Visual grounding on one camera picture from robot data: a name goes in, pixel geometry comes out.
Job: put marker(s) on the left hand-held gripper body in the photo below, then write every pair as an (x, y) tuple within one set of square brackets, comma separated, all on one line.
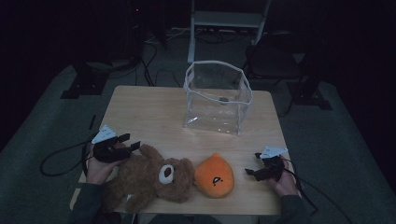
[(106, 152)]

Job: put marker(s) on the black chair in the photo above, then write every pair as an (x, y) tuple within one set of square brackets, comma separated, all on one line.
[(271, 62)]

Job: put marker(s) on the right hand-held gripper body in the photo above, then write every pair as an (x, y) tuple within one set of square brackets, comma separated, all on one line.
[(273, 166)]

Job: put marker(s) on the black stand base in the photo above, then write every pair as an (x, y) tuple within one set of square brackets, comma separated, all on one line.
[(308, 96), (87, 84)]

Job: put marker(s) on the person's right hand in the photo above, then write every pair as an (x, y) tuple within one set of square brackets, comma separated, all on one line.
[(286, 183)]

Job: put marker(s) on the person's left hand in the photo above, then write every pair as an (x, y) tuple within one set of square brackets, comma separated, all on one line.
[(99, 172)]

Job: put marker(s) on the orange plush toy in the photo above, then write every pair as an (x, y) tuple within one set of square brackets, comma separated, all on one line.
[(214, 175)]

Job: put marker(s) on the brown teddy bear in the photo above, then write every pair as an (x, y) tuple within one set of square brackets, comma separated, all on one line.
[(140, 177)]

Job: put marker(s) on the short black strip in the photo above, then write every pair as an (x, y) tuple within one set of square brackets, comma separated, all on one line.
[(92, 122)]

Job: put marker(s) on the white metal stand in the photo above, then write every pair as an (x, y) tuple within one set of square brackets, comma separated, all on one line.
[(224, 18)]

